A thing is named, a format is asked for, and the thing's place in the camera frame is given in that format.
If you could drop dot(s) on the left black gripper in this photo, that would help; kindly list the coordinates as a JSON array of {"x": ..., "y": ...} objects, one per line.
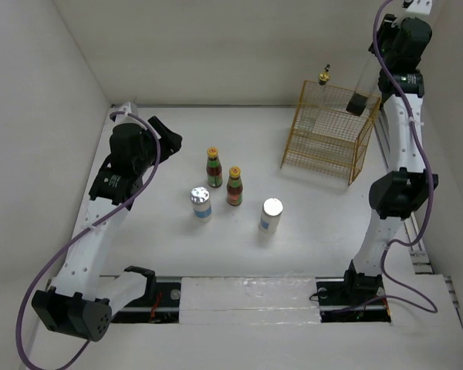
[{"x": 170, "y": 142}]

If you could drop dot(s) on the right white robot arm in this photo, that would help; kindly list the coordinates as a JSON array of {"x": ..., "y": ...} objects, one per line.
[{"x": 408, "y": 184}]

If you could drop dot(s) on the clear glass oil bottle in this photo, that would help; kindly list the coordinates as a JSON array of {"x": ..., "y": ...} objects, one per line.
[{"x": 313, "y": 99}]

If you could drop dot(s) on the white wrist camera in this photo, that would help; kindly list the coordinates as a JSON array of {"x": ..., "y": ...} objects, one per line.
[
  {"x": 125, "y": 109},
  {"x": 417, "y": 8}
]

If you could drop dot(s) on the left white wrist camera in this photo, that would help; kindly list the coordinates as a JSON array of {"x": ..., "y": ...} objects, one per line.
[{"x": 125, "y": 109}]

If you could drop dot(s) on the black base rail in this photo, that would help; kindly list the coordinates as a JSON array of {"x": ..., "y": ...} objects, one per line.
[{"x": 283, "y": 300}]

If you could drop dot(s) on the silver lid shaker jar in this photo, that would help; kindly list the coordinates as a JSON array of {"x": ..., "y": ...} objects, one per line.
[
  {"x": 272, "y": 209},
  {"x": 201, "y": 203}
]

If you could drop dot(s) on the left silver lid shaker jar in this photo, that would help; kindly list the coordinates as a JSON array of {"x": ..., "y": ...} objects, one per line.
[{"x": 201, "y": 203}]

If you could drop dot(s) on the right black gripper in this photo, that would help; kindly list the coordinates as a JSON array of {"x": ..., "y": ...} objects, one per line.
[{"x": 390, "y": 23}]

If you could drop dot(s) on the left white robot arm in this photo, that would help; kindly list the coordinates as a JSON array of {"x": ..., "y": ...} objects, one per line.
[{"x": 75, "y": 304}]

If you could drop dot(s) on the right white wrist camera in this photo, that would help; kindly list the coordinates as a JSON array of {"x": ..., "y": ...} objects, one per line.
[{"x": 417, "y": 8}]

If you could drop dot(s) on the dark liquid glass bottle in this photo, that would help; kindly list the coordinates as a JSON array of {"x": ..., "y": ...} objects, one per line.
[{"x": 366, "y": 86}]

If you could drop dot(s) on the yellow wire rack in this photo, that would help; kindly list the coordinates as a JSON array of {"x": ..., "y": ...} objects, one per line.
[{"x": 339, "y": 143}]

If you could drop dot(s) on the right silver lid shaker jar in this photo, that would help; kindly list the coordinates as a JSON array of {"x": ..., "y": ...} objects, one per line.
[{"x": 272, "y": 209}]

